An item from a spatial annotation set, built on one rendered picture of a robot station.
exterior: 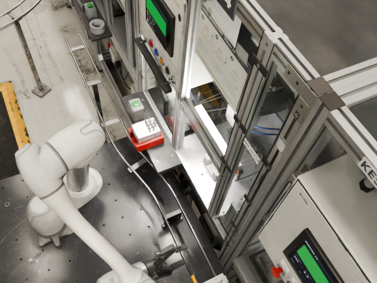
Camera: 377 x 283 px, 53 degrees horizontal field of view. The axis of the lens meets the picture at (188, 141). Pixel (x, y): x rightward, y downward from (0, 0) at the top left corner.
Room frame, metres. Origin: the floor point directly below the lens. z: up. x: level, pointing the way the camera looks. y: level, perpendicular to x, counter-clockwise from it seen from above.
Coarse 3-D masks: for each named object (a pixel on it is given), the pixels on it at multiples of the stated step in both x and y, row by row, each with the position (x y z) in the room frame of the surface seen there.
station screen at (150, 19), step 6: (150, 0) 1.25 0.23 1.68; (156, 6) 1.21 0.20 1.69; (162, 12) 1.16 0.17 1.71; (150, 18) 1.25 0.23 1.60; (162, 18) 1.16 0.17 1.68; (150, 24) 1.25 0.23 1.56; (156, 24) 1.21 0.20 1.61; (156, 30) 1.21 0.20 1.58; (162, 36) 1.16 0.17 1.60; (162, 42) 1.15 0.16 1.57
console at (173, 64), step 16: (144, 0) 1.37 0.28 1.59; (160, 0) 1.20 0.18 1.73; (176, 0) 1.12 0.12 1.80; (144, 16) 1.37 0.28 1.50; (176, 16) 1.11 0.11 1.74; (144, 32) 1.37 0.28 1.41; (176, 32) 1.11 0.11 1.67; (160, 48) 1.22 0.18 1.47; (176, 48) 1.10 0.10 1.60; (160, 64) 1.22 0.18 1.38; (176, 64) 1.09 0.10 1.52; (176, 80) 1.08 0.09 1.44
